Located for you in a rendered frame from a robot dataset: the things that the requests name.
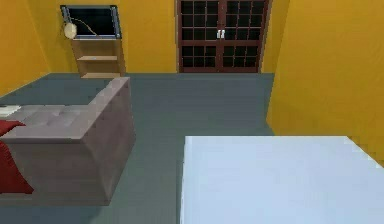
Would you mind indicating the dark red glazed door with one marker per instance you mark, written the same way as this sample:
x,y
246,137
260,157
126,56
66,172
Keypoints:
x,y
242,36
200,36

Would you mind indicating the wooden shelf unit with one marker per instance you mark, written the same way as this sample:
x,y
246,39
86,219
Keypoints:
x,y
98,58

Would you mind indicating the pale blue table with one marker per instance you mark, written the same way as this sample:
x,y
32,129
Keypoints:
x,y
280,180

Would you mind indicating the grey sofa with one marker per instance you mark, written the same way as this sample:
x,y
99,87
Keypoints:
x,y
83,143

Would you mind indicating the black television set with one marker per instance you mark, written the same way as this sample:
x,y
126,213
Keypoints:
x,y
91,21

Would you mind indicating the white round lamp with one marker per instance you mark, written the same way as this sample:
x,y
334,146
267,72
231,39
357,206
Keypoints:
x,y
70,30

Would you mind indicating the white flat book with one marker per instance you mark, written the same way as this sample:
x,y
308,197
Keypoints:
x,y
7,109

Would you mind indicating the red cloth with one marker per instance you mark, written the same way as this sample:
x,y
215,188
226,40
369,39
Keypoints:
x,y
8,166

